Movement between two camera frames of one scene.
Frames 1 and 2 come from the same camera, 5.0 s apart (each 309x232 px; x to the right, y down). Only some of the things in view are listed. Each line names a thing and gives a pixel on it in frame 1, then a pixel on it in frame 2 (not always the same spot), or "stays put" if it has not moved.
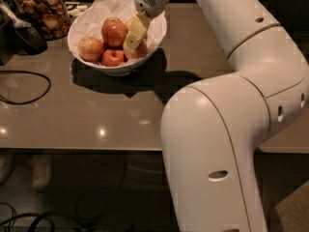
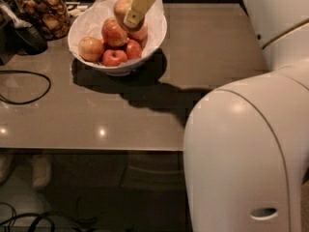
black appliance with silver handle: [18, 34] stays put
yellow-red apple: [138, 52] to [121, 10]
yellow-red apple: [90, 48] stays put
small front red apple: [113, 58] stays put
